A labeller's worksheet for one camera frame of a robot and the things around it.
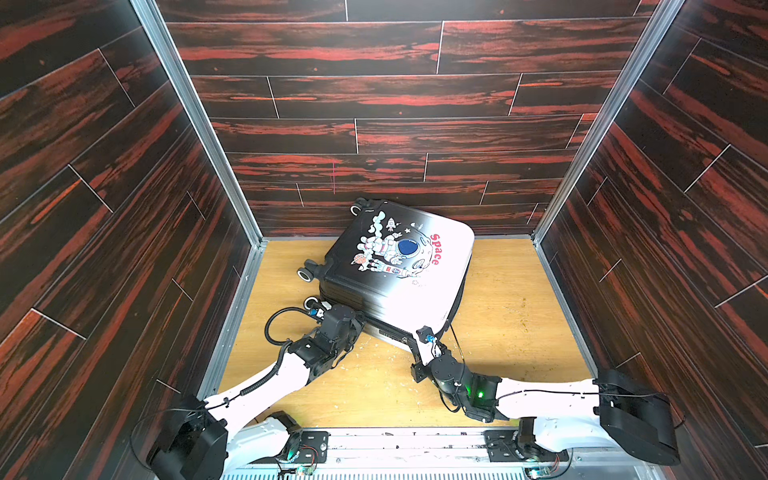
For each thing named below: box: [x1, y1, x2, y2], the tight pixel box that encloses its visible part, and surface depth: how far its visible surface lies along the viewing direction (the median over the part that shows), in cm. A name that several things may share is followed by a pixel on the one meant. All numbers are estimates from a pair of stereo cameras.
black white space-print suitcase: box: [296, 198, 475, 348], surface depth 86 cm
